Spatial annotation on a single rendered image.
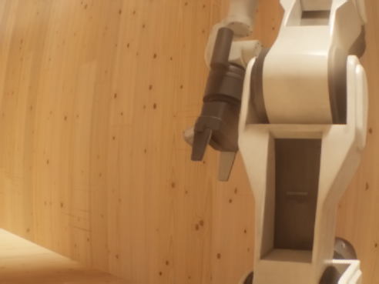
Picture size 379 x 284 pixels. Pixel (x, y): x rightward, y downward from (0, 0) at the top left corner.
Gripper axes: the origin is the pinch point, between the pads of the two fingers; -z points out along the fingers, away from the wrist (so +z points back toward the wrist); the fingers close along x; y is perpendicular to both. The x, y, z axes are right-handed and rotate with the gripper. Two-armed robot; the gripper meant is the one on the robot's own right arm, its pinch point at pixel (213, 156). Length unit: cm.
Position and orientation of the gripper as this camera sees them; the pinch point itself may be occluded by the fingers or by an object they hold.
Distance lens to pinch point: 85.2
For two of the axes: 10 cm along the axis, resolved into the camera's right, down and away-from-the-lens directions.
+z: 2.1, -9.2, 3.3
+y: 8.6, 0.1, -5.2
